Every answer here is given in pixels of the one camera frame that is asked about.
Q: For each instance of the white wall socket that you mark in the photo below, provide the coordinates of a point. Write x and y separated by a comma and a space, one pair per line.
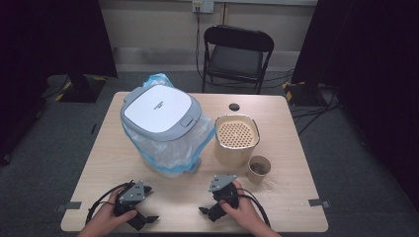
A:
203, 6

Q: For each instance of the black curtain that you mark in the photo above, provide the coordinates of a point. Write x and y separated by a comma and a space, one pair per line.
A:
372, 65
49, 49

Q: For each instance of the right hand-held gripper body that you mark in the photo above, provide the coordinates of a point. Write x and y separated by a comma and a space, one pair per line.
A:
222, 182

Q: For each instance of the beige container with strainer top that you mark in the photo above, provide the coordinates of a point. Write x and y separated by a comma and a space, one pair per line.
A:
230, 154

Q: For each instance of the black stand base yellow tape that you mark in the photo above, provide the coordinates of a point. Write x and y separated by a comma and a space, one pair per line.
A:
80, 89
303, 94

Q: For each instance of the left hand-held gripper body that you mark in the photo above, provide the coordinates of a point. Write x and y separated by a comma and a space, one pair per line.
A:
133, 194

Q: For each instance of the black folding chair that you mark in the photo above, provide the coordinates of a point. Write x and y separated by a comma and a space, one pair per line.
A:
235, 61

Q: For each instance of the person's left hand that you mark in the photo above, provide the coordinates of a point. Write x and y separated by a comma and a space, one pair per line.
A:
105, 217

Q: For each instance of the person's right hand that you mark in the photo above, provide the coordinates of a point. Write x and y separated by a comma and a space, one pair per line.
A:
243, 214

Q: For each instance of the grey tape mark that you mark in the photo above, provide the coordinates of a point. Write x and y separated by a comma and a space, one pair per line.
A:
318, 202
69, 206

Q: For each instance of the white lidded grey trash can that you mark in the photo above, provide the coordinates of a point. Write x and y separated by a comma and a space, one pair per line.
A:
158, 108

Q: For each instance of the brown paper cup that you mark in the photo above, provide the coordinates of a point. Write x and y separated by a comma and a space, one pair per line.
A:
255, 177

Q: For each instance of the grey bin with white lid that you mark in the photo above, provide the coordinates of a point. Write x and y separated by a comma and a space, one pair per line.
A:
171, 151

